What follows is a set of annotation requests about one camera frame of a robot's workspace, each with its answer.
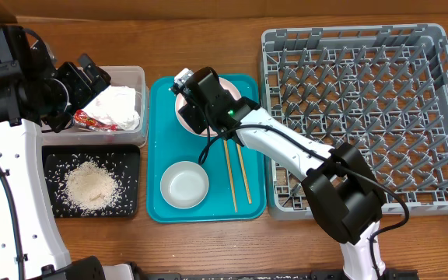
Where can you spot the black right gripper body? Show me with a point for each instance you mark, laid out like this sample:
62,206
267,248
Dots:
197,117

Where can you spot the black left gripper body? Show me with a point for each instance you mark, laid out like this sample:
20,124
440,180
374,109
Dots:
80,91

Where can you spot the red sauce packet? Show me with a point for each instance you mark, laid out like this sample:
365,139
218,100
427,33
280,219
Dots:
83,120

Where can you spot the white napkin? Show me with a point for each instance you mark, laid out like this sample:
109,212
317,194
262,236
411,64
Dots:
115,106

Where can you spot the grey white bowl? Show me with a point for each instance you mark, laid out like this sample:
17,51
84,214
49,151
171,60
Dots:
184,185

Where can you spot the wooden chopstick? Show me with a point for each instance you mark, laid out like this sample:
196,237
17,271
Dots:
244,173
230,173

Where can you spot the white rice pile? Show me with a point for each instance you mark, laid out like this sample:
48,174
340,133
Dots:
89,186

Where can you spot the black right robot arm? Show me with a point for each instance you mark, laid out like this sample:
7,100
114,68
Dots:
343,194

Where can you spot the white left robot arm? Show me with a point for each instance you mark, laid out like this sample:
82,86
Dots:
34,92

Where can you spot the grey dishwasher rack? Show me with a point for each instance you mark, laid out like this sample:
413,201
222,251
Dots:
382,89

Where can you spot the clear plastic bin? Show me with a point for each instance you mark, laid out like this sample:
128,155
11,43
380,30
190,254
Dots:
130,76

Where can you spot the teal serving tray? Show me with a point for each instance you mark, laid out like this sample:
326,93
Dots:
169,142

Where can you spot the black tray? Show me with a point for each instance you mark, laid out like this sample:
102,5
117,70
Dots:
127,194

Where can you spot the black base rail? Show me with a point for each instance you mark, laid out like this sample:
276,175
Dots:
389,274

